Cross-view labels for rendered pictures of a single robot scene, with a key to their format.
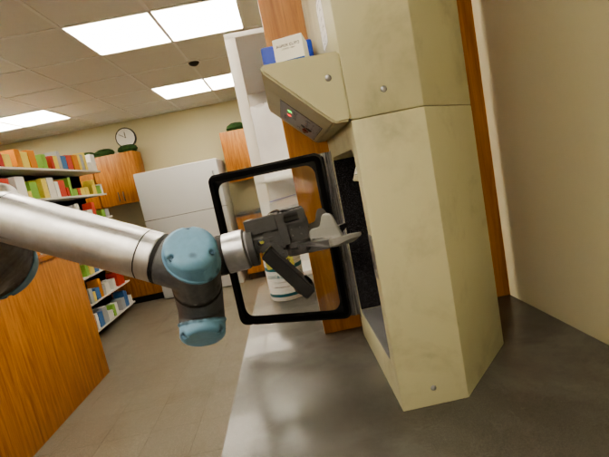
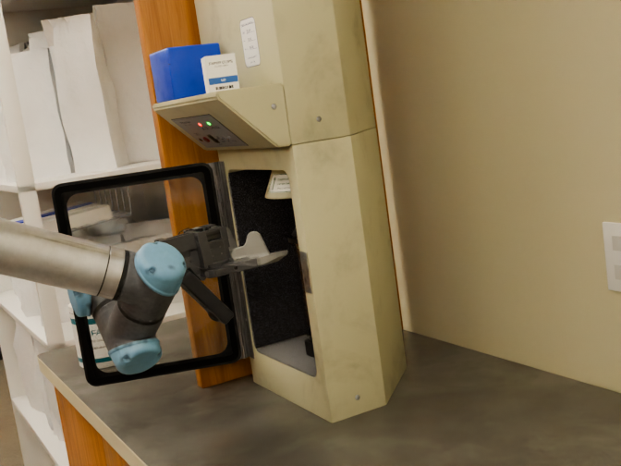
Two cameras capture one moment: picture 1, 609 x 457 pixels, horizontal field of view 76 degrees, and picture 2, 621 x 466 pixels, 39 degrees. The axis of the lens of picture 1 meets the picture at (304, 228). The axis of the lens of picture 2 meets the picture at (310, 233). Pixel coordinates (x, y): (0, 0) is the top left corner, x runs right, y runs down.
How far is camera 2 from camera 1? 85 cm
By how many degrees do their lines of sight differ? 25
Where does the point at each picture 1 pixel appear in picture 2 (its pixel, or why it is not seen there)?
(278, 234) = (196, 254)
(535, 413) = (441, 403)
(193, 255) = (172, 267)
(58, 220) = (22, 235)
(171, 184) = not seen: outside the picture
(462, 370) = (381, 378)
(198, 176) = not seen: outside the picture
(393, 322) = (324, 334)
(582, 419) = (474, 399)
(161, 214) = not seen: outside the picture
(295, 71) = (247, 98)
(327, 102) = (273, 128)
